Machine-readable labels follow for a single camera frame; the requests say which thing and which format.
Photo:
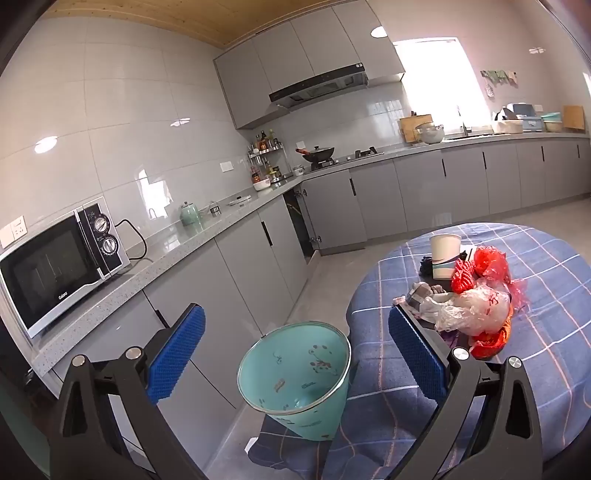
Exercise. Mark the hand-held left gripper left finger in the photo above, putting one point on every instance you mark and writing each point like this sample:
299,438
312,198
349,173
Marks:
178,355

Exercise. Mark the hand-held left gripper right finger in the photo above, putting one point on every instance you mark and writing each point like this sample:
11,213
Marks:
415,350

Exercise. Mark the plaid cloth rag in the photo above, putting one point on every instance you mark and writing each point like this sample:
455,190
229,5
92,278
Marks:
418,297

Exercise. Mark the clear plastic bag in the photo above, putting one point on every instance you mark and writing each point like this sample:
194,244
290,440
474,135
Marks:
475,309

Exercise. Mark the orange plastic bag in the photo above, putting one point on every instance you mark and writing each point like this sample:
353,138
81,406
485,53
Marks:
491,344

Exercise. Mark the red net bag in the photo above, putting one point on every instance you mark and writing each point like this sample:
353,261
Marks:
463,277

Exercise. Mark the white paper cup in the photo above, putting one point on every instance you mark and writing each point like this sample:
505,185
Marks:
444,256

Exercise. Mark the white sponge block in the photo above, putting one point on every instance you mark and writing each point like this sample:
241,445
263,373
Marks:
467,256

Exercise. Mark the red plastic bag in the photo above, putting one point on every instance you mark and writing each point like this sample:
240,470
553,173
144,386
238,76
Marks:
491,263

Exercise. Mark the teal waste bin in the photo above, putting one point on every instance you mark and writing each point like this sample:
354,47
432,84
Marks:
295,369

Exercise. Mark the green ceramic jar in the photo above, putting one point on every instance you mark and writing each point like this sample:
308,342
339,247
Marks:
189,214

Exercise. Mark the blue plaid tablecloth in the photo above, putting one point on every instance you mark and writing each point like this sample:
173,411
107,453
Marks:
545,286

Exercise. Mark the small metal cup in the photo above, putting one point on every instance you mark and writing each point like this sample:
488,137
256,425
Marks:
215,211

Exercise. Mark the silver microwave oven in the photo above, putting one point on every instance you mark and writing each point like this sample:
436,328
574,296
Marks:
51,272

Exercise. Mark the white bowl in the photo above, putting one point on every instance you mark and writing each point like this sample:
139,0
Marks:
262,185

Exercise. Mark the gas stove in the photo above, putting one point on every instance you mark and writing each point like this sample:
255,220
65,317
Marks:
364,152

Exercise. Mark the glass bowl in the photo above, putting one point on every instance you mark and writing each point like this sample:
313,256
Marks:
430,134

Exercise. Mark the black wok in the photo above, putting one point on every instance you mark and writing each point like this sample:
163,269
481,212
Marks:
318,154

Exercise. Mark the metal spice rack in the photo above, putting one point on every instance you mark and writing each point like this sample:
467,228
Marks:
265,150

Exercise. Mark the wooden cutting board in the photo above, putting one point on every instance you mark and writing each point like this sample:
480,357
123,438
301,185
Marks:
408,127

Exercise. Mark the metal faucet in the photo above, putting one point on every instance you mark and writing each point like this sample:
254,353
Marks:
463,122

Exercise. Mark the dish rack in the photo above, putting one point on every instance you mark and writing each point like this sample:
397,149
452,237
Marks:
517,120

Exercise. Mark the teal basin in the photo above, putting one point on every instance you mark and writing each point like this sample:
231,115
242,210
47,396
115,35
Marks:
551,123

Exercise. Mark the bright window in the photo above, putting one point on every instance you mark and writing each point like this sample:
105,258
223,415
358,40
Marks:
438,78

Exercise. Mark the black range hood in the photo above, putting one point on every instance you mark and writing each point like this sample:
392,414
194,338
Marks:
318,87

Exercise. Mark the light wooden board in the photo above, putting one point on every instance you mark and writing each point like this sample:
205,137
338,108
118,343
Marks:
574,117

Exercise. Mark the hanging green cloths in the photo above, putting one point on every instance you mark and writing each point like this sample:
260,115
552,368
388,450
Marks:
498,77

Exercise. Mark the white wall switch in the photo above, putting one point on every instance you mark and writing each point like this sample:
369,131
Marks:
226,166

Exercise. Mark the white wall socket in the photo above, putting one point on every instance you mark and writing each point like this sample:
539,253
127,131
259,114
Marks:
13,232

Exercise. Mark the grey wall cabinets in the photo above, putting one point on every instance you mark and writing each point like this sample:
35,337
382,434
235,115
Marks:
295,50

